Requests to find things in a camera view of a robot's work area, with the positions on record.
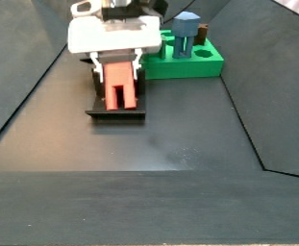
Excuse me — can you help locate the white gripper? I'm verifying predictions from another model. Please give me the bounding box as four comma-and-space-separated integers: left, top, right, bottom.
69, 15, 162, 82

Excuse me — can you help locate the red square-circle forked block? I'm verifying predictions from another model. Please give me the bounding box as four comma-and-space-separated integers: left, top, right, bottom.
105, 61, 137, 111

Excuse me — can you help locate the black curved regrasp fixture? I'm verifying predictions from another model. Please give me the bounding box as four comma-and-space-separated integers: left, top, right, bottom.
86, 68, 146, 119

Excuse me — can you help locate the green curved-top block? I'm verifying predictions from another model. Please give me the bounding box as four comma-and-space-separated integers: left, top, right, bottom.
158, 36, 167, 60

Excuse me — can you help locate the blue hexagon-top peg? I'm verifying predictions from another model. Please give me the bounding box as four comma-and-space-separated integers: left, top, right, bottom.
171, 12, 201, 59

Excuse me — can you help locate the brown star peg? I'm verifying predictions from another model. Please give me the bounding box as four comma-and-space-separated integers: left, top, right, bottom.
194, 23, 209, 45

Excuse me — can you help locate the green shape-sorting base block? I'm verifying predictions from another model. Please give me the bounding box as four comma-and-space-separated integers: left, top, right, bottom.
142, 30, 224, 80

